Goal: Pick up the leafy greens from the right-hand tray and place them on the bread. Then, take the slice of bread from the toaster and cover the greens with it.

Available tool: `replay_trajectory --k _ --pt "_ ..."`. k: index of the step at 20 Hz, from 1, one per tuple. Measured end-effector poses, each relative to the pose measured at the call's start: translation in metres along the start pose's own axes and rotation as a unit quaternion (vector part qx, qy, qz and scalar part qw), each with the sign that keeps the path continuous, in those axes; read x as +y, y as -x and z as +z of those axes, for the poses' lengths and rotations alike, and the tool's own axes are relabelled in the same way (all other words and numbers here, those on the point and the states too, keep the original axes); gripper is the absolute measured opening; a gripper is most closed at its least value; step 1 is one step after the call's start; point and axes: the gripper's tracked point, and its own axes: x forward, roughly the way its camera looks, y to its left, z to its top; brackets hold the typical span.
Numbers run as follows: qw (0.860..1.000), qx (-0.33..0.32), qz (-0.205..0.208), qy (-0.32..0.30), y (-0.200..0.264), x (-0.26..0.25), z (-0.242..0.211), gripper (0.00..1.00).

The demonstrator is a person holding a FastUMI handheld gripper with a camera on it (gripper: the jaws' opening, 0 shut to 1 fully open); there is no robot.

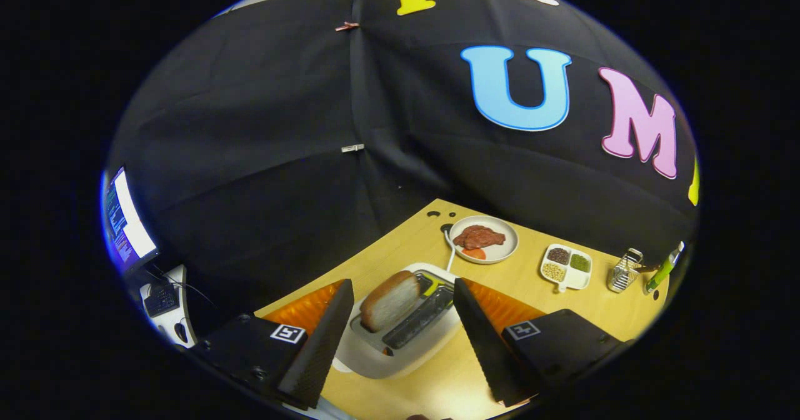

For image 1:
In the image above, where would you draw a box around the toasted bread slice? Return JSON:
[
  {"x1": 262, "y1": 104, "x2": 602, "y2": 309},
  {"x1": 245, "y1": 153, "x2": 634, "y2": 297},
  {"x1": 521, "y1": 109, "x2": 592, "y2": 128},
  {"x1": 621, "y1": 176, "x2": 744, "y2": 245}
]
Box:
[{"x1": 359, "y1": 271, "x2": 421, "y2": 333}]

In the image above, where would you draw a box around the white side desk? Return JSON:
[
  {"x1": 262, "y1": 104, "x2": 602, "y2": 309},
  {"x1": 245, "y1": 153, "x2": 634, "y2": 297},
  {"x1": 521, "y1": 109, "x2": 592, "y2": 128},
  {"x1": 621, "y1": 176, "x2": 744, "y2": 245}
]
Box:
[{"x1": 139, "y1": 264, "x2": 198, "y2": 349}]

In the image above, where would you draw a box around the white toaster cable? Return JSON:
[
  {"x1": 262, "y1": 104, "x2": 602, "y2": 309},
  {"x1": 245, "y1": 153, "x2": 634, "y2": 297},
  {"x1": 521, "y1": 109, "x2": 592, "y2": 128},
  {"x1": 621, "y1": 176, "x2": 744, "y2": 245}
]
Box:
[{"x1": 442, "y1": 226, "x2": 457, "y2": 274}]

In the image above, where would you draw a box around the green label plastic bottle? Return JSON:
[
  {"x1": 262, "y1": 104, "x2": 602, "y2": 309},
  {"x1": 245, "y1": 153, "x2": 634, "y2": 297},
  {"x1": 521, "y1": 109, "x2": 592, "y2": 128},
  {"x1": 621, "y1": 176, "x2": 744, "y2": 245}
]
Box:
[{"x1": 644, "y1": 241, "x2": 686, "y2": 295}]

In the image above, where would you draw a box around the metal wire utensil holder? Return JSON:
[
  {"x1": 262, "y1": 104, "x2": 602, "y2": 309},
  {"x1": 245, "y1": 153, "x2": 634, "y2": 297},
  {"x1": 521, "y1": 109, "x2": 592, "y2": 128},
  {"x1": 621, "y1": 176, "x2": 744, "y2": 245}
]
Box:
[{"x1": 607, "y1": 248, "x2": 644, "y2": 294}]

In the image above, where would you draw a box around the white divided bean dish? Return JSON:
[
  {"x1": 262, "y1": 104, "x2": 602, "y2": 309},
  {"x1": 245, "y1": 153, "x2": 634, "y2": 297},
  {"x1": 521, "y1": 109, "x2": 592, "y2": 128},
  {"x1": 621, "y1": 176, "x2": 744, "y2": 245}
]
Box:
[{"x1": 540, "y1": 244, "x2": 593, "y2": 293}]

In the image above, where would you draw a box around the black backdrop cloth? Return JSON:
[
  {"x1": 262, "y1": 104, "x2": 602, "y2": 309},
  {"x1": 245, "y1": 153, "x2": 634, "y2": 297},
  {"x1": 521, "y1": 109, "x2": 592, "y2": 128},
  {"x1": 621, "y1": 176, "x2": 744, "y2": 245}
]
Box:
[{"x1": 106, "y1": 0, "x2": 699, "y2": 339}]

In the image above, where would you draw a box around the red meat slice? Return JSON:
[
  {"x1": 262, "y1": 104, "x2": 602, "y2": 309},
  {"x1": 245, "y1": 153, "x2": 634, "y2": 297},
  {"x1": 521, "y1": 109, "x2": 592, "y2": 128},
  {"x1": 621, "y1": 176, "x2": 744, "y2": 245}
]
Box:
[{"x1": 453, "y1": 224, "x2": 506, "y2": 250}]

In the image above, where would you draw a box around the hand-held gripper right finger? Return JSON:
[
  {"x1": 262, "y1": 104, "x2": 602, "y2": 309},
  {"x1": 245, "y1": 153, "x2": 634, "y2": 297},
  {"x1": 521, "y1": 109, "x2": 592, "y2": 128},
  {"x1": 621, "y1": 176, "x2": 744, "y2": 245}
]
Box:
[{"x1": 452, "y1": 277, "x2": 628, "y2": 408}]

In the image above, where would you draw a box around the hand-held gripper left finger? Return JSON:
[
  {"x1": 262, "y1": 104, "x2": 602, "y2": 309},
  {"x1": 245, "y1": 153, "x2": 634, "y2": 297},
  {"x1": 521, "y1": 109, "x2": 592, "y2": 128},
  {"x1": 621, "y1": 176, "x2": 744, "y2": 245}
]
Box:
[{"x1": 186, "y1": 278, "x2": 356, "y2": 410}]

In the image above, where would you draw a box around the white toaster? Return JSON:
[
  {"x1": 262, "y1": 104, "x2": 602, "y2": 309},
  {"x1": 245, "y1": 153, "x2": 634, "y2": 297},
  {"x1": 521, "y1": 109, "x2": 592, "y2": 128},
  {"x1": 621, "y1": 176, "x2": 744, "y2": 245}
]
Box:
[{"x1": 334, "y1": 262, "x2": 463, "y2": 380}]

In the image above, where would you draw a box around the computer monitor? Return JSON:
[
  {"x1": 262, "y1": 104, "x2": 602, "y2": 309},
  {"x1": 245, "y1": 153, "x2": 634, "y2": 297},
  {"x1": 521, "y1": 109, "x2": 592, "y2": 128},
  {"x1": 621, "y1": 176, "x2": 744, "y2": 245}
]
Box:
[{"x1": 103, "y1": 167, "x2": 160, "y2": 275}]

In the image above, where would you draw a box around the black keyboard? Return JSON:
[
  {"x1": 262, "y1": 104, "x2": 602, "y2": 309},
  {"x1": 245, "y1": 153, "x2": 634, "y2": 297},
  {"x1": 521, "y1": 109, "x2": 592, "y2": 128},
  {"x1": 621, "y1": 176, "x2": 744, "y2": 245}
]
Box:
[{"x1": 142, "y1": 282, "x2": 180, "y2": 318}]

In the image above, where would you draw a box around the round white plate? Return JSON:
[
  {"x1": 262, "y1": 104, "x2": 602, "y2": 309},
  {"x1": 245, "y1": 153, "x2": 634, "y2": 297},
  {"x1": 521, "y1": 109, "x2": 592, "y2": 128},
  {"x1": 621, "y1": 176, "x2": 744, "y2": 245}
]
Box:
[{"x1": 449, "y1": 215, "x2": 519, "y2": 265}]

